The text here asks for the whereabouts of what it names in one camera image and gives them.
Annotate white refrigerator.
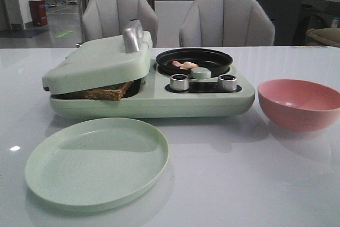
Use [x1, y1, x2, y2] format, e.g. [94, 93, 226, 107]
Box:
[153, 0, 202, 48]

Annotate bread slice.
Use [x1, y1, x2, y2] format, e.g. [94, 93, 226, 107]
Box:
[54, 81, 133, 101]

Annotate mint green round plate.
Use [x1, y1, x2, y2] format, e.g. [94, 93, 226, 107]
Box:
[25, 117, 169, 212]

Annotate black round frying pan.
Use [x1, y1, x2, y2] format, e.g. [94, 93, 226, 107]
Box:
[156, 48, 233, 78]

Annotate right grey upholstered chair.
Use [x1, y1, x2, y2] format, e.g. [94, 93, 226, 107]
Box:
[179, 0, 275, 47]

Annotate left grey upholstered chair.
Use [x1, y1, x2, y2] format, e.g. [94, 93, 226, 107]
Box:
[82, 0, 158, 47]

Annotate grey upholstered chair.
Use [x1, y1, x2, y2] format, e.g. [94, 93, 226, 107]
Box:
[82, 0, 158, 47]
[179, 0, 275, 47]

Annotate dark washing machine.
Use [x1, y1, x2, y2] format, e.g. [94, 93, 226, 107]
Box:
[292, 0, 339, 46]

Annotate right silver control knob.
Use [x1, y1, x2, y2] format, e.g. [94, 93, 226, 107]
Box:
[217, 74, 237, 91]

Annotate silver control knob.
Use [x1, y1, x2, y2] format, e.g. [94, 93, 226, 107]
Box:
[169, 74, 189, 91]
[217, 74, 237, 91]

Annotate pink plastic bowl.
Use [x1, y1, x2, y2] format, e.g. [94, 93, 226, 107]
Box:
[258, 79, 339, 131]

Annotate pink shrimp pieces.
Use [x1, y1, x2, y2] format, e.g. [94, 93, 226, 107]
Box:
[172, 61, 199, 70]

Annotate mint green breakfast maker base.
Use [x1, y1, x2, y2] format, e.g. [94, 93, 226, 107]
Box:
[50, 51, 255, 119]

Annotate mint green sandwich maker lid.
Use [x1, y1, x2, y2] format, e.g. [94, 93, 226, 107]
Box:
[42, 20, 152, 95]

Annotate red trash bin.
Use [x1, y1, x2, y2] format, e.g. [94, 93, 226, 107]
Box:
[29, 0, 48, 27]

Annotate left silver control knob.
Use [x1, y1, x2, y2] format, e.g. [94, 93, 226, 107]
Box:
[169, 74, 189, 91]

